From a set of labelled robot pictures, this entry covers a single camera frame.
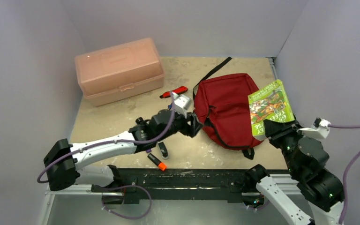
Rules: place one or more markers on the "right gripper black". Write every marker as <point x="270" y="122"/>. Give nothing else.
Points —
<point x="277" y="130"/>

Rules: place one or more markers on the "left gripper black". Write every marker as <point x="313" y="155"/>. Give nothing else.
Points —
<point x="191" y="130"/>

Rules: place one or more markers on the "red backpack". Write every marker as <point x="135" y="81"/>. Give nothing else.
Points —
<point x="221" y="105"/>

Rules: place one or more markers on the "green bottom paperback book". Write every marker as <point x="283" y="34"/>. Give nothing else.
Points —
<point x="270" y="107"/>

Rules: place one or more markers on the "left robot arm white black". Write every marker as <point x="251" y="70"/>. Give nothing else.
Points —
<point x="69" y="163"/>

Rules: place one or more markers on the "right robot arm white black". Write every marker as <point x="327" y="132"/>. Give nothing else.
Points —
<point x="305" y="159"/>

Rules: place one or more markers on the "orange black highlighter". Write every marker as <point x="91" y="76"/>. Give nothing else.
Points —
<point x="157" y="162"/>

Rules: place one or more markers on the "red black glue stick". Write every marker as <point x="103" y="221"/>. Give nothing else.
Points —
<point x="139" y="120"/>

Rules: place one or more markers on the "pink plastic storage box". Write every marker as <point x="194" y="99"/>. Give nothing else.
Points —
<point x="119" y="72"/>

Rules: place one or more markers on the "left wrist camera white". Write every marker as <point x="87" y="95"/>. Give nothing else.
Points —
<point x="180" y="103"/>

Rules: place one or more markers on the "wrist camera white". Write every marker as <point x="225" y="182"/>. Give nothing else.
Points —
<point x="320" y="129"/>
<point x="180" y="103"/>

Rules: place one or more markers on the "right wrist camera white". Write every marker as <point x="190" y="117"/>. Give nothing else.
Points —
<point x="320" y="129"/>

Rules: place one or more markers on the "aluminium frame rails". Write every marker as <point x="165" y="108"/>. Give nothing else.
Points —
<point x="67" y="164"/>

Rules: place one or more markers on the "black metal base plate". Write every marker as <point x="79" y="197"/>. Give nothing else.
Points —
<point x="131" y="185"/>

